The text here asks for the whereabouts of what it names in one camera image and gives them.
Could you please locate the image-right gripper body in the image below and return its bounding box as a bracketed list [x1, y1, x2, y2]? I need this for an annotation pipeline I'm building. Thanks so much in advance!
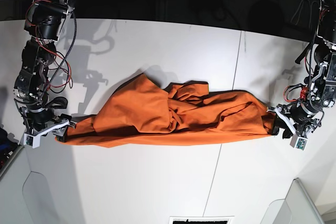
[275, 102, 318, 136]

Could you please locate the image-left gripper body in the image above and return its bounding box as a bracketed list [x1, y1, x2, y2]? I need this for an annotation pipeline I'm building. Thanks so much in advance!
[20, 106, 68, 135]

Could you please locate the orange t-shirt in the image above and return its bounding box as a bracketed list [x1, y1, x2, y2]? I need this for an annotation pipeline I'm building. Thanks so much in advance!
[57, 74, 275, 147]

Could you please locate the clutter bin left edge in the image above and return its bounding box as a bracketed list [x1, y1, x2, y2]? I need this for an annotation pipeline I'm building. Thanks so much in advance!
[0, 125, 18, 172]

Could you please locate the grey panel bottom left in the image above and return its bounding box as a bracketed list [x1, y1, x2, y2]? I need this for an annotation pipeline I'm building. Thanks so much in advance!
[1, 148, 57, 223]

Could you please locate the grey panel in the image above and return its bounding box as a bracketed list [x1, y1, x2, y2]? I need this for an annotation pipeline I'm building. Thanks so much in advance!
[1, 148, 57, 223]
[261, 178, 324, 224]

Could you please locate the grey panel bottom right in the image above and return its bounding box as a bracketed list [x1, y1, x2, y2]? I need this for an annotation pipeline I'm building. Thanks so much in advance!
[261, 178, 324, 224]

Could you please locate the white black calibration card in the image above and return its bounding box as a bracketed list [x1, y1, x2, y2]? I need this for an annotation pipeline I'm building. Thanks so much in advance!
[168, 216, 235, 224]

